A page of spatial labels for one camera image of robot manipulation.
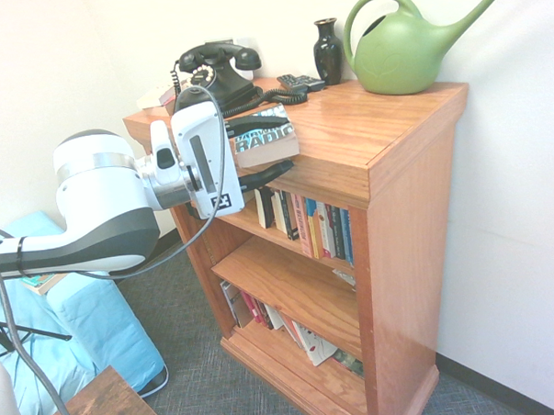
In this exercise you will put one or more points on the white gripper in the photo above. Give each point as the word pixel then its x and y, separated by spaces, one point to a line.
pixel 211 164

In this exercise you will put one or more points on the Darwin's Radio paperback book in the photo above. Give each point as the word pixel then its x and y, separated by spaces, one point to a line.
pixel 267 150

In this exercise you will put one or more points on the thick black spine book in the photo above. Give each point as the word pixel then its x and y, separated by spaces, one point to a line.
pixel 264 208

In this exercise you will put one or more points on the black spine book white text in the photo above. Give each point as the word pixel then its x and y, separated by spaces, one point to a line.
pixel 288 216

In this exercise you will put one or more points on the salmon pink spine book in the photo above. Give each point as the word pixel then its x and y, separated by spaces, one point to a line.
pixel 301 225

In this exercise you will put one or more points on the blue and yellow spine book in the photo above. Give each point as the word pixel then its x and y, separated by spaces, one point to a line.
pixel 313 229

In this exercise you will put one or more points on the white and red spine book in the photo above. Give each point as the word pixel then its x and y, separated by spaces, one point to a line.
pixel 325 230

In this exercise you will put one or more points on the pink-edged paperback book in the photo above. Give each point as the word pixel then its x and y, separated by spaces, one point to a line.
pixel 167 95

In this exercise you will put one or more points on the white paperback book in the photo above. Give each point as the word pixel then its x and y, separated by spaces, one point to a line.
pixel 152 97

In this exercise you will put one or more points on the grey and white cover book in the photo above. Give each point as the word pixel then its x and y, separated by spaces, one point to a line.
pixel 237 305

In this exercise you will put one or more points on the dark maroon spine book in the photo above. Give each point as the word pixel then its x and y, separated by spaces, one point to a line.
pixel 264 314

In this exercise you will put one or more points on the plain white book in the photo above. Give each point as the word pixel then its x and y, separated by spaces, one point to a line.
pixel 275 318

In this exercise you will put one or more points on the white book with red figures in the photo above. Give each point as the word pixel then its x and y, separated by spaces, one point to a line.
pixel 316 346

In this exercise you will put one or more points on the dark green flat book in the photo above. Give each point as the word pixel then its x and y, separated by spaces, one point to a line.
pixel 350 363

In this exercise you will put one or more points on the teal and orange paperback book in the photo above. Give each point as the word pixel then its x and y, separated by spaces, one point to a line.
pixel 41 283

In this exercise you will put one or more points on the black rotary telephone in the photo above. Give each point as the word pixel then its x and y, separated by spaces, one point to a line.
pixel 283 97

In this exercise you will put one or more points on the black rotary telephone base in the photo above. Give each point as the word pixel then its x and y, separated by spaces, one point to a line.
pixel 228 88

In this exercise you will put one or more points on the black remote control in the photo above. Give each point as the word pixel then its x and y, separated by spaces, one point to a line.
pixel 290 81
pixel 312 83

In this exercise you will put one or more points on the black telephone handset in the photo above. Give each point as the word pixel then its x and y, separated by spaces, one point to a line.
pixel 215 51

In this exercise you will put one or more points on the black glossy vase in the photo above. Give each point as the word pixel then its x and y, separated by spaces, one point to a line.
pixel 328 53

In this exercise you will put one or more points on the wooden bookshelf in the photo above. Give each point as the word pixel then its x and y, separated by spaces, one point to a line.
pixel 397 211

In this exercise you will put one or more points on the small grey patterned item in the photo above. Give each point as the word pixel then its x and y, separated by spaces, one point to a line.
pixel 345 277

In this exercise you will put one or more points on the green plastic watering can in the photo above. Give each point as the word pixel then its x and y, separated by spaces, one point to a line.
pixel 394 55

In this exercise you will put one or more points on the dark brown wooden table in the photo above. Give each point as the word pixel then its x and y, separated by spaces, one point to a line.
pixel 111 403

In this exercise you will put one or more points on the black tripod stand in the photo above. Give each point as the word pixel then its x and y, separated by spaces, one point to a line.
pixel 16 331

